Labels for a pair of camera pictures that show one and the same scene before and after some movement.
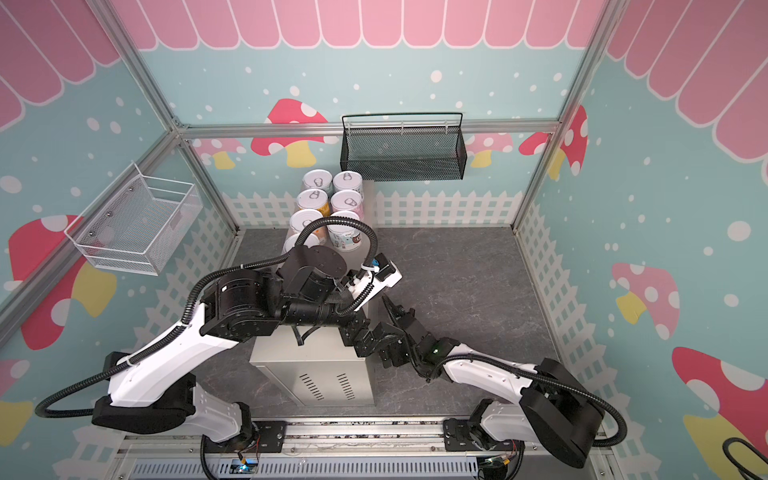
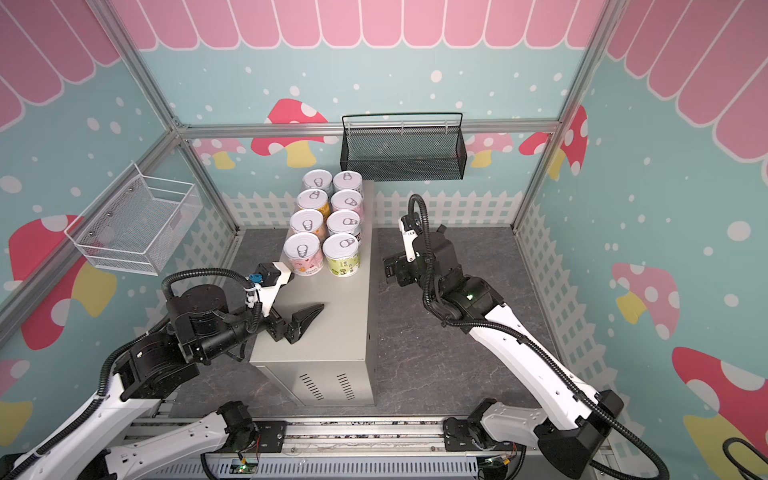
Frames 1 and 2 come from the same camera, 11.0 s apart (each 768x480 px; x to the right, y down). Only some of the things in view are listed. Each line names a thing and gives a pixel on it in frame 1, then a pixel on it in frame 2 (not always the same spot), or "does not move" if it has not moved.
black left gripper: [352, 337] → [299, 323]
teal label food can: [317, 179] does not move
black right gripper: [405, 336] → [398, 270]
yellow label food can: [314, 198] does not move
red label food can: [300, 219] does not move
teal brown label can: [349, 180] does not move
